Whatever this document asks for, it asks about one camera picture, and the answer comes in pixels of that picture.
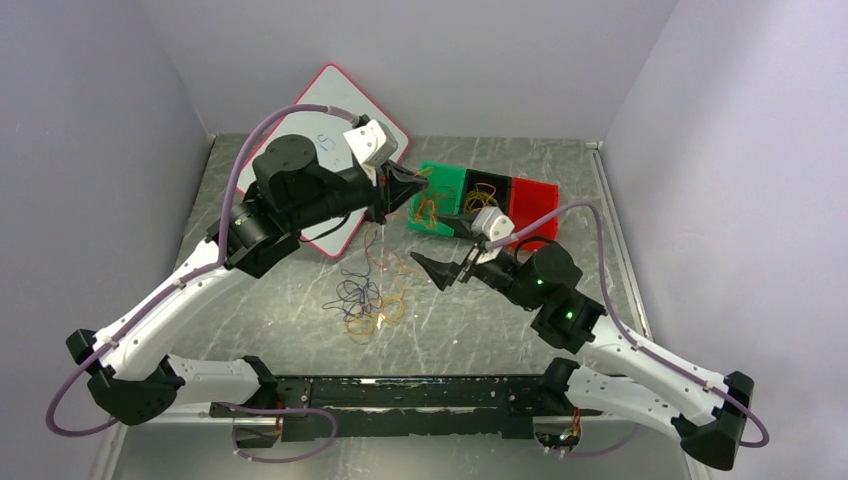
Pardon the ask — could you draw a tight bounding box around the orange cable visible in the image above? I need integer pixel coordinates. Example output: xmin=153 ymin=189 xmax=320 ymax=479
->
xmin=370 ymin=173 xmax=439 ymax=273
xmin=417 ymin=185 xmax=460 ymax=230

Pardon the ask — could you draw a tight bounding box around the yellow cable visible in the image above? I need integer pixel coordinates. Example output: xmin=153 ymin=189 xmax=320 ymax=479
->
xmin=344 ymin=274 xmax=409 ymax=346

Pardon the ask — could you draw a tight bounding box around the black aluminium base frame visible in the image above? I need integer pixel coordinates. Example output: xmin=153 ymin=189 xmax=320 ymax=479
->
xmin=158 ymin=372 xmax=694 ymax=442

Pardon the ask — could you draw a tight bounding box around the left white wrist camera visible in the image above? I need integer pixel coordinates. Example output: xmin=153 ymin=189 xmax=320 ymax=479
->
xmin=343 ymin=119 xmax=398 ymax=186

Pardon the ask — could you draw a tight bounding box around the red plastic bin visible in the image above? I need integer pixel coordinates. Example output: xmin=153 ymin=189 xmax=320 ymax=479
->
xmin=507 ymin=177 xmax=560 ymax=251

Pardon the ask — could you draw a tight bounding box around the pink framed whiteboard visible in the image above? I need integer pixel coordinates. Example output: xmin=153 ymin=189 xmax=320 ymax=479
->
xmin=237 ymin=63 xmax=410 ymax=258

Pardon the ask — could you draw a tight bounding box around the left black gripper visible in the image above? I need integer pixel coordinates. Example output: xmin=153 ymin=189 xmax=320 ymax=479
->
xmin=289 ymin=158 xmax=431 ymax=232

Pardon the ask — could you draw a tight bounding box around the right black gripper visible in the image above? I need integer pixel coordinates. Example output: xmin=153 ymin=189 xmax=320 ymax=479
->
xmin=411 ymin=209 xmax=541 ymax=311

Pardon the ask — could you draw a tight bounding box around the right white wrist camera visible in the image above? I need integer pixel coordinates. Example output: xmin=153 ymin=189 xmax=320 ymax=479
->
xmin=471 ymin=206 xmax=516 ymax=251

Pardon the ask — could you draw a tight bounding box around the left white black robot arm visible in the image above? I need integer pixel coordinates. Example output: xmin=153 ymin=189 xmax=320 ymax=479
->
xmin=66 ymin=128 xmax=427 ymax=426

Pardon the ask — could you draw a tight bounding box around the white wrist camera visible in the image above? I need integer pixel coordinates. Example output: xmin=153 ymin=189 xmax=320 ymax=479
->
xmin=343 ymin=119 xmax=398 ymax=186
xmin=471 ymin=206 xmax=516 ymax=251

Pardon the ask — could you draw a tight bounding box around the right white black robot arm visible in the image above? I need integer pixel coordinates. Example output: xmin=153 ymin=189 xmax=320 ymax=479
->
xmin=411 ymin=210 xmax=754 ymax=471

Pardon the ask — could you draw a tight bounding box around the yellow green wire coil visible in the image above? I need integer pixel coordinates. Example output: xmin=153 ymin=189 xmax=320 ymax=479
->
xmin=462 ymin=184 xmax=498 ymax=217

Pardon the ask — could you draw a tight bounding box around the green plastic bin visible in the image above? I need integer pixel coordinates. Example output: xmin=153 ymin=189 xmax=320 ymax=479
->
xmin=406 ymin=161 xmax=466 ymax=237

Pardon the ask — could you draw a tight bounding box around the black plastic bin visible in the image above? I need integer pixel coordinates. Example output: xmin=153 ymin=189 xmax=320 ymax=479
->
xmin=458 ymin=169 xmax=513 ymax=214

